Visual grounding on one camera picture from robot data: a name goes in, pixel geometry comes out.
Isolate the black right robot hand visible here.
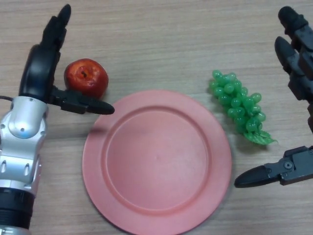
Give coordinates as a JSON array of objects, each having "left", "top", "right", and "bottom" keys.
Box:
[{"left": 234, "top": 6, "right": 313, "bottom": 188}]

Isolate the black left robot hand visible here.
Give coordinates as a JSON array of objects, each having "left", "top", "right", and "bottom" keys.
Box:
[{"left": 19, "top": 4, "right": 115, "bottom": 115}]

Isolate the red apple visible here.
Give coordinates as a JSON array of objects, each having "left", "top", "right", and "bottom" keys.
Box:
[{"left": 64, "top": 58, "right": 109, "bottom": 100}]

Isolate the pink round plate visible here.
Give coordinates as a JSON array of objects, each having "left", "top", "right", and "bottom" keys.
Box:
[{"left": 82, "top": 90, "right": 232, "bottom": 235}]

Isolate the green grape bunch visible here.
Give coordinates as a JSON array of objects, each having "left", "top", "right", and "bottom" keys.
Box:
[{"left": 208, "top": 70, "right": 278, "bottom": 145}]

